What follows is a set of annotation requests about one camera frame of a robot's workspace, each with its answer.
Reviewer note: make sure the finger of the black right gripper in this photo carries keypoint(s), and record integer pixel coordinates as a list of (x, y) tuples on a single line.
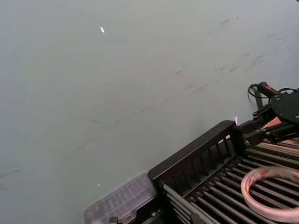
[(253, 124), (255, 137)]

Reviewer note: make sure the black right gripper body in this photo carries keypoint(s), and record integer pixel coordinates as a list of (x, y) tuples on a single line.
[(287, 107)]

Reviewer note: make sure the shallow brown cardboard tray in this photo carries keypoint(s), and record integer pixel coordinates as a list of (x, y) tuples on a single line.
[(275, 122)]

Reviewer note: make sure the black rack with steel bars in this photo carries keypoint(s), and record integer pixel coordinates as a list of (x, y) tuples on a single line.
[(187, 168)]

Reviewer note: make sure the clear plastic case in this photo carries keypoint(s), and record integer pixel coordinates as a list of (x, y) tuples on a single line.
[(116, 203)]

